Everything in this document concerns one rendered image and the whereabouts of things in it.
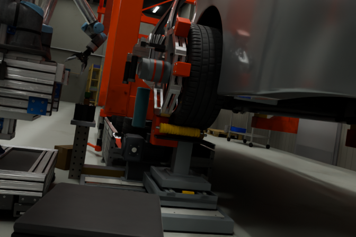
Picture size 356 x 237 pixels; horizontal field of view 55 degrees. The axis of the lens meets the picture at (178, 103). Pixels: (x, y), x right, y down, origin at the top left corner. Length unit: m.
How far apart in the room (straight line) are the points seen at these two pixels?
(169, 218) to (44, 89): 0.90
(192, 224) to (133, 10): 1.55
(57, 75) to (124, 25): 0.93
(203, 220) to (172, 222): 0.17
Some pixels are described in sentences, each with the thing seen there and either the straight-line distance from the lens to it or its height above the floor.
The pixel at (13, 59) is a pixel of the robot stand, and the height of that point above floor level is 0.76.
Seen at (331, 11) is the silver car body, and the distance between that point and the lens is 1.41.
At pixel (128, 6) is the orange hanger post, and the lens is 2.64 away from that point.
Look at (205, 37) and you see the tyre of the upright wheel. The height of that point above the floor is 1.06.
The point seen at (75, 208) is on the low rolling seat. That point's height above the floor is 0.34.
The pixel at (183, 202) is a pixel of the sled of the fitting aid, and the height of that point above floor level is 0.12.
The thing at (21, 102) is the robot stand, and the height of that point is 0.56.
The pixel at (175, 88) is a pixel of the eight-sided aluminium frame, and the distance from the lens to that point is 1.90.
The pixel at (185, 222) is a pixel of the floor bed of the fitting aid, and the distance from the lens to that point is 1.90.
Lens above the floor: 0.64
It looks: 1 degrees up
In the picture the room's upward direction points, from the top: 8 degrees clockwise
